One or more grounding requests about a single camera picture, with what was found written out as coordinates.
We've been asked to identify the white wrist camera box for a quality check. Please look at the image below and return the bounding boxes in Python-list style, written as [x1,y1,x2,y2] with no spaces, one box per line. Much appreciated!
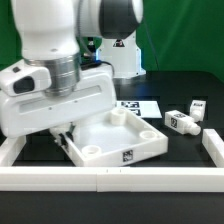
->
[0,66,51,97]

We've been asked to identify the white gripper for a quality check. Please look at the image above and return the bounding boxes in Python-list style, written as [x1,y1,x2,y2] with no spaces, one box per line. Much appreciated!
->
[0,65,116,148]

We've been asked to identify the white U-shaped fence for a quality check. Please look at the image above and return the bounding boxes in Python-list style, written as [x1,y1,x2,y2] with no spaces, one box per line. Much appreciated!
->
[0,137,224,192]

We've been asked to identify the white sheet with markers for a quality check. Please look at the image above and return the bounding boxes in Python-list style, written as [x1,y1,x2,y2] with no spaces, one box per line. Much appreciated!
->
[117,100,162,118]

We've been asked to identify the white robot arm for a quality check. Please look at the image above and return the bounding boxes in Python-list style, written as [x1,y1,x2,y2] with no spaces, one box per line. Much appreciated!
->
[0,0,143,138]

